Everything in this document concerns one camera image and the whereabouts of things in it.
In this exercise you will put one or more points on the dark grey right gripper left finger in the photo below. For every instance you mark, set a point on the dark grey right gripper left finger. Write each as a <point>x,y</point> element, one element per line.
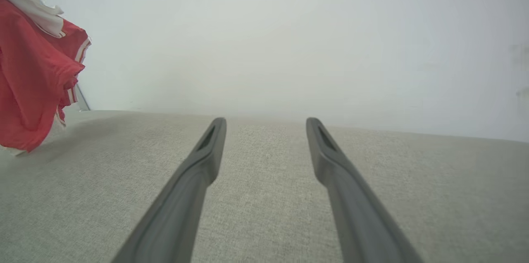
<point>182,205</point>

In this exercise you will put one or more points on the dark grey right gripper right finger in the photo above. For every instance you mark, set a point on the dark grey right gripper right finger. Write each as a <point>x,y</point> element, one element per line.
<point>355,213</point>

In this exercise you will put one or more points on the red Bulls basketball jersey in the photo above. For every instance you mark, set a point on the red Bulls basketball jersey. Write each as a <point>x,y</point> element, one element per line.
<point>29,81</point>

